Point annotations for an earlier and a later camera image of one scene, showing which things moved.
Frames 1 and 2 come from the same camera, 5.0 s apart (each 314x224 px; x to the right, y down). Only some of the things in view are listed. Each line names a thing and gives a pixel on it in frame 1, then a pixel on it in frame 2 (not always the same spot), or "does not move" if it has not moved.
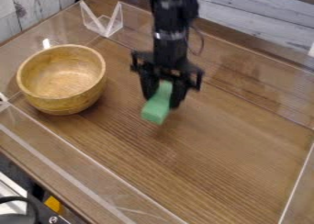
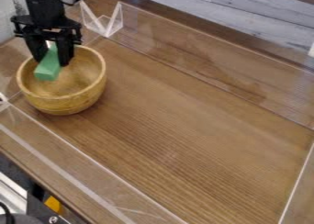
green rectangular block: x=156 y=108 to x=49 y=67
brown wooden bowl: x=61 y=78 does not move
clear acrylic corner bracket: x=102 y=25 does not move
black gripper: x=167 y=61 to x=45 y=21
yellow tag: x=52 y=204 does not move
